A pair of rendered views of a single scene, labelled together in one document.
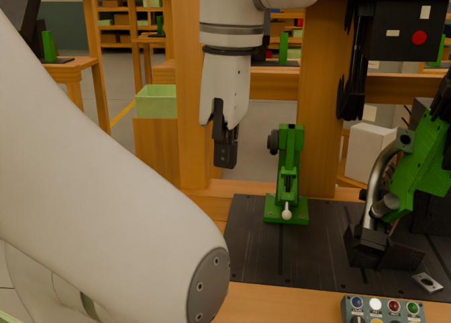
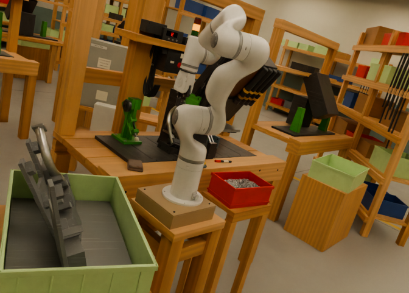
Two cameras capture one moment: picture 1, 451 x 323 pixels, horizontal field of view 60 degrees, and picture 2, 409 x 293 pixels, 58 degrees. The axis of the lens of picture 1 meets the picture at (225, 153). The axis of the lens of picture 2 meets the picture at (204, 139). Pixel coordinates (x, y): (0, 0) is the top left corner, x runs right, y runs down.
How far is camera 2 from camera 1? 1.50 m
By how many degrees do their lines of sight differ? 53
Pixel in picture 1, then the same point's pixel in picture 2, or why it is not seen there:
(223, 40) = (194, 70)
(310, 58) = (135, 67)
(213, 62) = (191, 75)
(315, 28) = (139, 53)
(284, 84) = (115, 77)
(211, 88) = (189, 83)
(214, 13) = (193, 63)
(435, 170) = not seen: hidden behind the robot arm
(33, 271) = (196, 122)
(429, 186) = not seen: hidden behind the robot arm
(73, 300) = (206, 126)
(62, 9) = not seen: outside the picture
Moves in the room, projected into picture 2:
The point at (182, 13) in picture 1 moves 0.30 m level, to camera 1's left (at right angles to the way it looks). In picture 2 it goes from (81, 35) to (27, 25)
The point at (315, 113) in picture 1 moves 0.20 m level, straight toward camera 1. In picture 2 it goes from (133, 93) to (148, 102)
